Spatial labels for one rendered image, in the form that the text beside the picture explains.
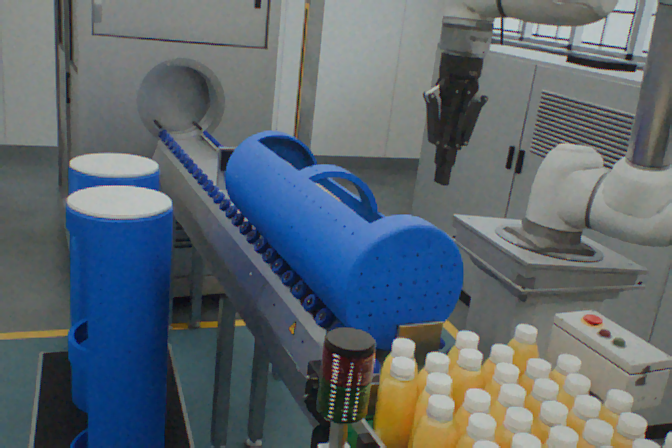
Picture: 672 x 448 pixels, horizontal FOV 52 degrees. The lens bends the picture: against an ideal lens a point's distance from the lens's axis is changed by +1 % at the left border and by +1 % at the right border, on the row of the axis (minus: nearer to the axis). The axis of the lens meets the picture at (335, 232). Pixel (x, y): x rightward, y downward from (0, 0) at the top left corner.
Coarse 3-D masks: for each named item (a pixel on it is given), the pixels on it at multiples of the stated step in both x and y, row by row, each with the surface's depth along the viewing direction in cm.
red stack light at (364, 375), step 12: (324, 348) 83; (324, 360) 83; (336, 360) 81; (348, 360) 81; (360, 360) 81; (372, 360) 83; (324, 372) 83; (336, 372) 82; (348, 372) 81; (360, 372) 82; (372, 372) 84; (336, 384) 82; (348, 384) 82; (360, 384) 82
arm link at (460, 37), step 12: (444, 24) 120; (456, 24) 118; (468, 24) 117; (480, 24) 117; (492, 24) 119; (444, 36) 120; (456, 36) 118; (468, 36) 118; (480, 36) 118; (492, 36) 121; (444, 48) 120; (456, 48) 119; (468, 48) 118; (480, 48) 119
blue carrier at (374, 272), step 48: (240, 144) 207; (288, 144) 214; (240, 192) 195; (288, 192) 169; (336, 192) 203; (288, 240) 162; (336, 240) 143; (384, 240) 135; (432, 240) 140; (336, 288) 139; (384, 288) 139; (432, 288) 144; (384, 336) 143
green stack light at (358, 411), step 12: (324, 384) 83; (324, 396) 83; (336, 396) 83; (348, 396) 82; (360, 396) 83; (324, 408) 84; (336, 408) 83; (348, 408) 83; (360, 408) 84; (336, 420) 83; (348, 420) 83
